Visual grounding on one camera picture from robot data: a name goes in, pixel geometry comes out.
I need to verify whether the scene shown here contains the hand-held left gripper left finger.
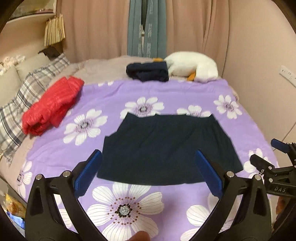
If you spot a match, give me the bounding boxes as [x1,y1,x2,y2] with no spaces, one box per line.
[25,149,104,241]

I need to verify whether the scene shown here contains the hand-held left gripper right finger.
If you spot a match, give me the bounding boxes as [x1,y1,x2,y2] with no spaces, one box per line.
[191,149,272,241]

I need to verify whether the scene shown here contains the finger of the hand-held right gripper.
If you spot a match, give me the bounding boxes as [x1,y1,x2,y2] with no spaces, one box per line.
[250,154,281,179]
[271,138,296,154]

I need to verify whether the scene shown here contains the navy zip jacket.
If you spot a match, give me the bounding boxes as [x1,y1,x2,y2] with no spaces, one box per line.
[96,112,244,186]

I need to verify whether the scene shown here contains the folded navy clothes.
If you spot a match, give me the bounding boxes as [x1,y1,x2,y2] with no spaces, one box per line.
[126,61,170,82]

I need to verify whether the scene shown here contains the person's left hand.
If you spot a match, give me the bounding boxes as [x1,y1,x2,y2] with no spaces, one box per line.
[128,230,151,241]

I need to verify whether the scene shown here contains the red puffer jacket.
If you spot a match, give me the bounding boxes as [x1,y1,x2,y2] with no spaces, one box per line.
[22,76,84,136]

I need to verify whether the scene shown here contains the purple floral blanket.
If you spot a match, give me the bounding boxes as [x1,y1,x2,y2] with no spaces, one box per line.
[17,79,280,241]

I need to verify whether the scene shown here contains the yellow snack packet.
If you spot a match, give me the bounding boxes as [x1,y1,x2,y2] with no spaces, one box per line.
[5,193,27,218]

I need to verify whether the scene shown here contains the blue packet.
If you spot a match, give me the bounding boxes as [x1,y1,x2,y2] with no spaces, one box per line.
[8,214,25,231]

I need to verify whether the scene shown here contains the grey plaid pillow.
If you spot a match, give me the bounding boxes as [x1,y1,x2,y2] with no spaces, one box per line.
[0,53,71,166]

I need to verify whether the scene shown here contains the white goose plush toy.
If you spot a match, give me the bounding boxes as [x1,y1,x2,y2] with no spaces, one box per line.
[153,52,219,82]

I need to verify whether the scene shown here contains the beige pillow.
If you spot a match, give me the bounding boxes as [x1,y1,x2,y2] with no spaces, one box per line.
[0,66,22,109]
[15,54,50,80]

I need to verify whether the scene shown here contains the dark brown cloth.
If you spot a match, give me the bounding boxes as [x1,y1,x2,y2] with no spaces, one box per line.
[38,46,61,58]

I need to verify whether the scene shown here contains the small white plush toys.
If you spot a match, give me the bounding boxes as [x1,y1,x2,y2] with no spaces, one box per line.
[0,54,25,75]

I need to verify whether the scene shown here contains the pink curtain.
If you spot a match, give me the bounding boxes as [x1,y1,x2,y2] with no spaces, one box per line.
[55,0,130,64]
[165,0,232,77]

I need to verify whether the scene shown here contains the hanging tan paper bundle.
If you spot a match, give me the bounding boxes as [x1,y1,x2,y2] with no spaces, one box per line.
[44,14,66,47]

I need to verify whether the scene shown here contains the grey-green printed curtain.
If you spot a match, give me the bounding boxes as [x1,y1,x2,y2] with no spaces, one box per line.
[128,0,170,58]

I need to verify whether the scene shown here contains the white wall socket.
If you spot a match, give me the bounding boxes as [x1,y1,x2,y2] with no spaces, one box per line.
[279,65,296,87]

